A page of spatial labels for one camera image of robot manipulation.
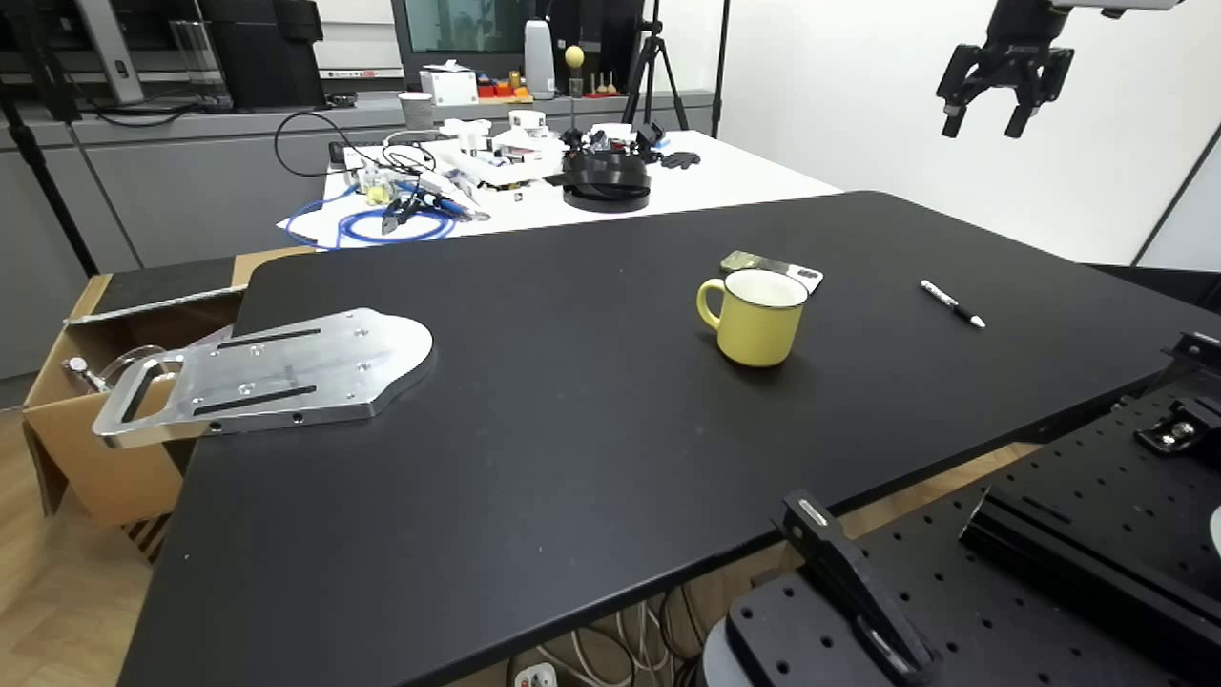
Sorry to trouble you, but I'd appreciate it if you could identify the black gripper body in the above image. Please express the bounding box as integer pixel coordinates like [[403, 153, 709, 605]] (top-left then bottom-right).
[[934, 0, 1081, 100]]

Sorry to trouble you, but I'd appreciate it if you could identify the black and white pen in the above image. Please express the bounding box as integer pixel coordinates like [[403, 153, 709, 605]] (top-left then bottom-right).
[[916, 275, 992, 336]]

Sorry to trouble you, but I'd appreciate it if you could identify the yellow enamel cup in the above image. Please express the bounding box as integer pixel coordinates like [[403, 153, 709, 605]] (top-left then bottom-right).
[[692, 269, 813, 376]]

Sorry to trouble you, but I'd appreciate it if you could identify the white side table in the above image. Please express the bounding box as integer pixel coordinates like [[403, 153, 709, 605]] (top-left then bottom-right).
[[276, 124, 845, 251]]

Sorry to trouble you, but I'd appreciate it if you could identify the small white card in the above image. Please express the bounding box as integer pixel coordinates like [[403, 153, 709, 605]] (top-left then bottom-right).
[[758, 255, 830, 302]]

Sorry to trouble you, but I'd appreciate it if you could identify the black round device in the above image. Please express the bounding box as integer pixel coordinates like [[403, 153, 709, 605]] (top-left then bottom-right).
[[556, 128, 657, 214]]

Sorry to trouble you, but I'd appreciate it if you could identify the white cylinder speaker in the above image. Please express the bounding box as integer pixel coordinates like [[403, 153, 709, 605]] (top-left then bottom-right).
[[522, 16, 561, 105]]

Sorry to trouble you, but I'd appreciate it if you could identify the white device clutter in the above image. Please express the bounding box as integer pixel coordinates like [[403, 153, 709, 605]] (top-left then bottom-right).
[[342, 107, 574, 214]]

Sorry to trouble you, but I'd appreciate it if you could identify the black table clamp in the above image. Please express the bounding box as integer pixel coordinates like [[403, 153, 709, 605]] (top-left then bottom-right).
[[775, 488, 944, 687]]

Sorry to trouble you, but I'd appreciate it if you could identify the large dark monitor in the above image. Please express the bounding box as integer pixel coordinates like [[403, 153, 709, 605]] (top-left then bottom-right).
[[388, 0, 555, 89]]

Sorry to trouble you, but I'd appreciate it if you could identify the white pot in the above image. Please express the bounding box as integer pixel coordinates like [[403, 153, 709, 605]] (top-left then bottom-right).
[[416, 58, 482, 110]]

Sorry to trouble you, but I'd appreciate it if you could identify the black perforated breadboard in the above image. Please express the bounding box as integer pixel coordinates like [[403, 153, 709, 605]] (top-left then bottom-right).
[[704, 331, 1221, 687]]

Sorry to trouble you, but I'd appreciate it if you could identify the black flat sheet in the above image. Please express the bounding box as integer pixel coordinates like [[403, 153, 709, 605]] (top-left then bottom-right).
[[97, 255, 242, 322]]

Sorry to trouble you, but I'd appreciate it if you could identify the black light stand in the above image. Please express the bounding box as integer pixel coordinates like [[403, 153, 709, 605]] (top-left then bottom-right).
[[0, 95, 103, 278]]

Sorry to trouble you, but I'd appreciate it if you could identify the open cardboard box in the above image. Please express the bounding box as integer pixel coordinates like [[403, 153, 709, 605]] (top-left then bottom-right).
[[21, 245, 320, 536]]

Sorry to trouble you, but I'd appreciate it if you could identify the black camera tripod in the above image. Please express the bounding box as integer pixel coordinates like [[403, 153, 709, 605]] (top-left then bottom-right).
[[622, 0, 692, 129]]

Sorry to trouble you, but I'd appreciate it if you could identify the black corner bracket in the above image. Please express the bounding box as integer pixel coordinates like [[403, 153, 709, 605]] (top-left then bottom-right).
[[1134, 392, 1221, 461]]

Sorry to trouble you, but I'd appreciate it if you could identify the black aluminium rail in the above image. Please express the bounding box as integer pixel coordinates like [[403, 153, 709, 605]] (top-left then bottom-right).
[[957, 488, 1221, 687]]

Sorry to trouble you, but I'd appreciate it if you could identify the blue coiled cable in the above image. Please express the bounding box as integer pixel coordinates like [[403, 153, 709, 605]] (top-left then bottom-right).
[[334, 204, 461, 251]]

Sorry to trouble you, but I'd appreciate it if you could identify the tangled cable bundle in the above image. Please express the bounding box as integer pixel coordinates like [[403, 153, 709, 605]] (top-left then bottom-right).
[[509, 593, 716, 687]]

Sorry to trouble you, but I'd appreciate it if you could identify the black cable loop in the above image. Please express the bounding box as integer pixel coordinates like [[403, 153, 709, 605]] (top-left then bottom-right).
[[270, 107, 354, 185]]

